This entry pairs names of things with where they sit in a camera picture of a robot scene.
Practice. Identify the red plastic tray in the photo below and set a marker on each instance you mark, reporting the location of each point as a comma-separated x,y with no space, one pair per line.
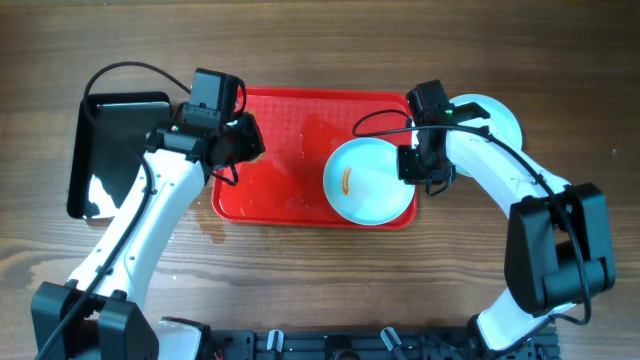
300,129

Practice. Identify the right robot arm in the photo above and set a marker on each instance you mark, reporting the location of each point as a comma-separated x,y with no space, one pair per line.
559,252

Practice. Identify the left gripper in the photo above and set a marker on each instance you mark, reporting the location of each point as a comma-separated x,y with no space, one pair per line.
248,140

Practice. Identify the white plate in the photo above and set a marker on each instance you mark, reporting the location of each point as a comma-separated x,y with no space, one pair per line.
504,119
361,182

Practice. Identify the white plate top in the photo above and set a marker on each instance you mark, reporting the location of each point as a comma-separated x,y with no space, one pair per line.
504,119

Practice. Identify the black rectangular tray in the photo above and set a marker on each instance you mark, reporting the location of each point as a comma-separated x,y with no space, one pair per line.
104,169

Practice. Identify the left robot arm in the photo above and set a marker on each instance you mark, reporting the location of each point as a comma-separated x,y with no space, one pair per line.
97,313

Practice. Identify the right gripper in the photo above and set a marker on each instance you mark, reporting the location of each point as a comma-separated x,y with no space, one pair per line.
417,167

